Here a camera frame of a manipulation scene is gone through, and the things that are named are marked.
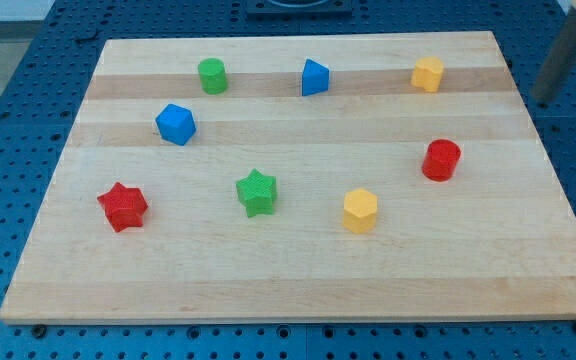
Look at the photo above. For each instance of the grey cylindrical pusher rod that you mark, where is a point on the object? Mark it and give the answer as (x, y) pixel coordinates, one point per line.
(558, 63)

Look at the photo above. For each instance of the yellow heart block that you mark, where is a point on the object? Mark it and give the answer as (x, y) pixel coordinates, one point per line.
(427, 74)

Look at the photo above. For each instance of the red cylinder block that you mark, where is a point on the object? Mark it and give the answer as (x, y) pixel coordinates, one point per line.
(441, 159)

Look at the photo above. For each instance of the wooden board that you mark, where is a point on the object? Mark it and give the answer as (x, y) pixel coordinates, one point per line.
(496, 242)

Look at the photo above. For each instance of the blue triangular prism block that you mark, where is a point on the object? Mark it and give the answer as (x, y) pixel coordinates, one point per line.
(315, 78)

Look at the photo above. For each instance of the yellow hexagon block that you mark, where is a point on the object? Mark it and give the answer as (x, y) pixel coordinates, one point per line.
(360, 209)

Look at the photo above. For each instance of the green star block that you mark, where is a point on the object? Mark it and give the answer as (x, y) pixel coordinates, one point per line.
(257, 193)

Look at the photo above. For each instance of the green cylinder block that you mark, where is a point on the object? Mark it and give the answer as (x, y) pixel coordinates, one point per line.
(213, 77)

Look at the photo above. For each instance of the blue cube block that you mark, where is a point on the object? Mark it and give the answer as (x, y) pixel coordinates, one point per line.
(176, 124)

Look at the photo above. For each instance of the red star block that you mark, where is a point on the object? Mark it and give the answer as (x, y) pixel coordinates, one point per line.
(123, 207)

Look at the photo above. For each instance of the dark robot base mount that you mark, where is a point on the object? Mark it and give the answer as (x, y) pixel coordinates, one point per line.
(297, 7)

